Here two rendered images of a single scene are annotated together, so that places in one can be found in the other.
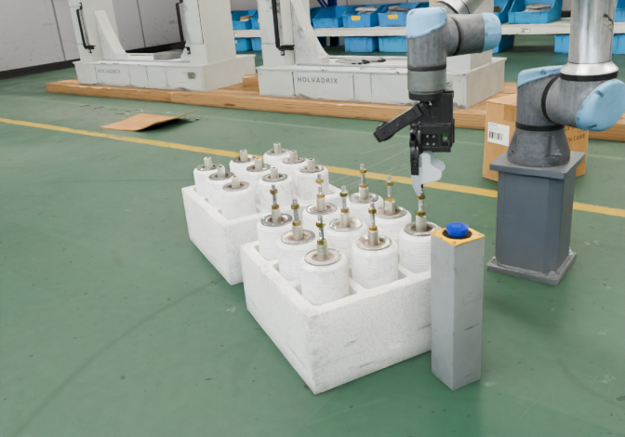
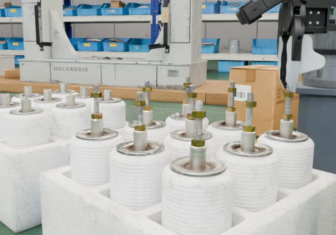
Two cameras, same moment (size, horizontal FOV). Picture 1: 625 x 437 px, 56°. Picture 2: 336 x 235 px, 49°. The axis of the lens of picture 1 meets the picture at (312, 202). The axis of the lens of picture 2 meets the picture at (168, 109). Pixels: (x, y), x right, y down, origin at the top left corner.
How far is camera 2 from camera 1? 0.74 m
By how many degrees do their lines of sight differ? 22
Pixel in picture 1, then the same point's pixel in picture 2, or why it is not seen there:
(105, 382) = not seen: outside the picture
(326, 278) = (216, 195)
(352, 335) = not seen: outside the picture
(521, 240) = (326, 163)
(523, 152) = (328, 75)
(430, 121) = not seen: outside the picture
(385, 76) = (126, 66)
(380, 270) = (267, 184)
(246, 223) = (41, 153)
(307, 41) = (62, 41)
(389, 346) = not seen: outside the picture
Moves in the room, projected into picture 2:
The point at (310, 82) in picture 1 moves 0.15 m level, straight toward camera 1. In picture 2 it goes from (64, 70) to (66, 72)
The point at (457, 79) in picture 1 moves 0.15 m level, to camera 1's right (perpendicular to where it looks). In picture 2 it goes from (182, 68) to (201, 67)
